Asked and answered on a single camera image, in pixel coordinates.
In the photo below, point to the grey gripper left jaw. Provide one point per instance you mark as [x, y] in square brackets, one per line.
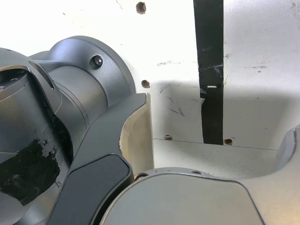
[103, 145]

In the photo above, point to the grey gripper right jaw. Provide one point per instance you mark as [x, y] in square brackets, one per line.
[187, 201]

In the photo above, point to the black tape strip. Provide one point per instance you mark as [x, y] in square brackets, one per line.
[211, 47]

